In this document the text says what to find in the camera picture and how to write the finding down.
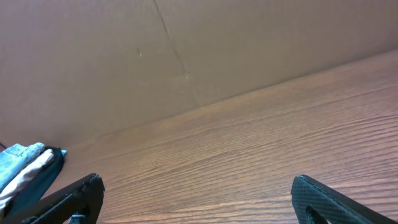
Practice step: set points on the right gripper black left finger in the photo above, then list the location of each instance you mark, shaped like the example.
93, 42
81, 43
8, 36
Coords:
80, 201

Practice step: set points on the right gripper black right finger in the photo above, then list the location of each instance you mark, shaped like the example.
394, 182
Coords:
316, 203

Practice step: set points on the light blue denim shorts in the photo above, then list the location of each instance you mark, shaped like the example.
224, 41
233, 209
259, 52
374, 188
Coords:
14, 158

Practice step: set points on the black t-shirt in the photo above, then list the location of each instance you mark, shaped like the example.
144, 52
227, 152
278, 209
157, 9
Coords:
38, 186

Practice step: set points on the beige khaki shorts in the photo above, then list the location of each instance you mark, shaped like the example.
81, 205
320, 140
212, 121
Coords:
22, 179

